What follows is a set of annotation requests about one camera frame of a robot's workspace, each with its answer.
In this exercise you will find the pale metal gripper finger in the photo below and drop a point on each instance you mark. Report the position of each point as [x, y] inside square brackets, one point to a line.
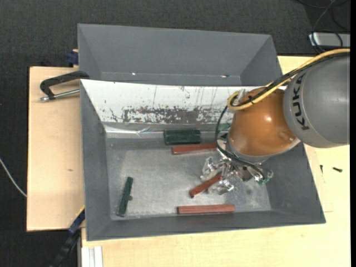
[209, 167]
[224, 185]

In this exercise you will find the red-brown block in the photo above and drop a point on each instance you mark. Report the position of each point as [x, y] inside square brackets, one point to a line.
[192, 149]
[202, 188]
[205, 209]

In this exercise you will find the grey metal bin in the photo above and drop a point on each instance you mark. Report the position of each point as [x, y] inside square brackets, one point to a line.
[155, 174]

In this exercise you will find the thin dark green flat block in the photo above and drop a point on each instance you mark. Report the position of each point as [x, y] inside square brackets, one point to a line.
[125, 197]

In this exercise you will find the pale wood board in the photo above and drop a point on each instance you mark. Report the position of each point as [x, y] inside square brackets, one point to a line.
[54, 154]

